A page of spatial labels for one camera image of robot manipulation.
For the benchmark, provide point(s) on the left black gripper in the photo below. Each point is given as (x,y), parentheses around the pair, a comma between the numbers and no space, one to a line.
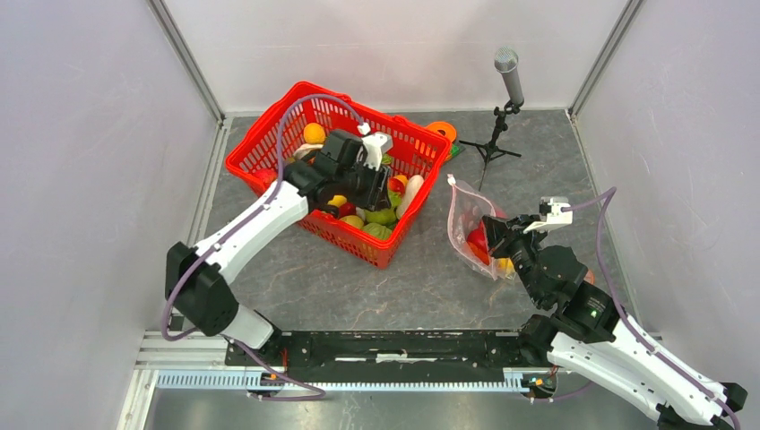
(376,198)

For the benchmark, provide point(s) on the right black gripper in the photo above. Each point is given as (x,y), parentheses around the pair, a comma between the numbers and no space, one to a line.
(500,235)

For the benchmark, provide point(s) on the yellow toy lemon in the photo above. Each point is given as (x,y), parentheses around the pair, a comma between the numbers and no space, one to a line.
(505,268)

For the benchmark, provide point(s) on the orange red toy mango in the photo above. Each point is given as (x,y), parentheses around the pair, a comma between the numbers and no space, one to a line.
(396,185)

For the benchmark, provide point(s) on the red toy apple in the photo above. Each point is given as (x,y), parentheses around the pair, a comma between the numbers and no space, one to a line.
(478,237)

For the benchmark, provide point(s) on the white toy radish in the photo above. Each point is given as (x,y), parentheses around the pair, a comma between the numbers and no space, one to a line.
(412,187)

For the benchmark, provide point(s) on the clear zip top bag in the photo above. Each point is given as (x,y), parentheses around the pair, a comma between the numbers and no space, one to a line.
(466,231)

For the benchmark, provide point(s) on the red plastic basket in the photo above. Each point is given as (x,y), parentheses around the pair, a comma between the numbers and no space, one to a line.
(415,151)

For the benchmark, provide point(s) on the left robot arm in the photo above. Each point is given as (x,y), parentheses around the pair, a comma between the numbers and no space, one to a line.
(198,277)

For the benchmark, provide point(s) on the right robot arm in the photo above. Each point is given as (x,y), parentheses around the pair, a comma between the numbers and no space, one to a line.
(586,334)

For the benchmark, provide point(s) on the orange toy carrot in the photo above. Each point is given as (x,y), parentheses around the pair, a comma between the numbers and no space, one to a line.
(479,253)

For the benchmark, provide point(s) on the orange toy tangerine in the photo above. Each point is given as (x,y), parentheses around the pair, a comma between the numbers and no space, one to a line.
(314,133)

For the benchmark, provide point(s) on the orange toy block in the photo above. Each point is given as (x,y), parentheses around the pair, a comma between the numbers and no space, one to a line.
(589,276)

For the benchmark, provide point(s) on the black microphone tripod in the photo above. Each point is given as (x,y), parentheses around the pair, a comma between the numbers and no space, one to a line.
(490,151)

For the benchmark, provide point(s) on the orange round toy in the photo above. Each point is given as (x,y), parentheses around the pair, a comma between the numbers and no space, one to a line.
(445,129)

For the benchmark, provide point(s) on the red toy strawberry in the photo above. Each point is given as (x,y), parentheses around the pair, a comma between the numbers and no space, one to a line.
(266,176)

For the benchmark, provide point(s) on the grey microphone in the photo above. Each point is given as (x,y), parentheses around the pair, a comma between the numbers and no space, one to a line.
(506,62)

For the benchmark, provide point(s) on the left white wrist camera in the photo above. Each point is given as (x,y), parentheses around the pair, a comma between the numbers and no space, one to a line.
(376,145)

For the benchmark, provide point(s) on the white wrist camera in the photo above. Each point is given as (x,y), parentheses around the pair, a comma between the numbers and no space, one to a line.
(376,145)
(552,215)

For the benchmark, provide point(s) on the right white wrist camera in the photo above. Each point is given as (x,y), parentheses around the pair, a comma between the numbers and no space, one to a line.
(552,215)

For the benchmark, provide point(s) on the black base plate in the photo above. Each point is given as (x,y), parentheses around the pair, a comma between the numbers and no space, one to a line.
(423,356)

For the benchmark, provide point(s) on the aluminium frame rail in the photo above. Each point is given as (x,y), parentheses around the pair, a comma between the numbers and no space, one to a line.
(203,363)

